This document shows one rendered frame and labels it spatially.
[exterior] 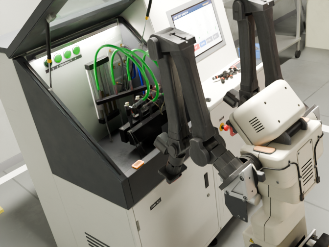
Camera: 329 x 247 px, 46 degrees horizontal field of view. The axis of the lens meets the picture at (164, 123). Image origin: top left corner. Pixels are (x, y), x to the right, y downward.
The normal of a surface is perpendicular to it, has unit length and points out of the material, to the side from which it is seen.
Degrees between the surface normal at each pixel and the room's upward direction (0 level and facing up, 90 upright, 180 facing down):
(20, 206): 0
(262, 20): 99
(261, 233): 90
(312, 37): 90
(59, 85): 90
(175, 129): 80
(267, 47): 89
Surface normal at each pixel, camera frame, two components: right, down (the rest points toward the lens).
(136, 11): -0.62, 0.46
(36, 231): -0.14, -0.86
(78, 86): 0.77, 0.21
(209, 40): 0.71, 0.00
